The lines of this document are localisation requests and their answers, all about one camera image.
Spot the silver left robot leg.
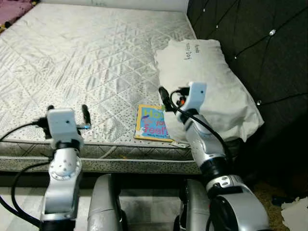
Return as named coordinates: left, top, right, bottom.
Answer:
left=87, top=174, right=128, bottom=231

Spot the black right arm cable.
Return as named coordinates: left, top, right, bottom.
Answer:
left=169, top=88, right=234, bottom=162

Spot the dark tufted headboard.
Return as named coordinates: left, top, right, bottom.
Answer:
left=186, top=0, right=308, bottom=193

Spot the silver robot leg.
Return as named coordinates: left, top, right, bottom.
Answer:
left=179, top=179, right=212, bottom=231
left=87, top=174, right=128, bottom=231

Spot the torn white paper sheet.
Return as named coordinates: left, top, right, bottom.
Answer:
left=281, top=197, right=308, bottom=231

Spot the silver right robot leg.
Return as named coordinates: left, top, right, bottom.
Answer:
left=179, top=179, right=212, bottom=231

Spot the brown patterned rug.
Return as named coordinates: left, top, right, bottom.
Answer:
left=253, top=182, right=292, bottom=231

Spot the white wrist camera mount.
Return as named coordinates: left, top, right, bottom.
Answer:
left=185, top=81, right=208, bottom=116
left=46, top=109, right=80, bottom=142

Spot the purple cartoon print blanket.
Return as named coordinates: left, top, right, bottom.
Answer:
left=0, top=0, right=37, bottom=27

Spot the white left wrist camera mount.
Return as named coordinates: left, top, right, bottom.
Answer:
left=46, top=109, right=80, bottom=142

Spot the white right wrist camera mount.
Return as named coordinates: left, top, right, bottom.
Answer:
left=185, top=81, right=208, bottom=116

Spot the white quilted mattress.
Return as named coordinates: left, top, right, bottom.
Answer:
left=0, top=4, right=241, bottom=159

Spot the white pillow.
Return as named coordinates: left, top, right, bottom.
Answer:
left=155, top=38, right=265, bottom=144

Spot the patterned fabric bed base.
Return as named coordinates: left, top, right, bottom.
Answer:
left=0, top=155, right=208, bottom=175

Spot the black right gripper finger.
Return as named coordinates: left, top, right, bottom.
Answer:
left=159, top=86, right=172, bottom=112

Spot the colourful children's book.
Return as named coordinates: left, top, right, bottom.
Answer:
left=134, top=104, right=176, bottom=143

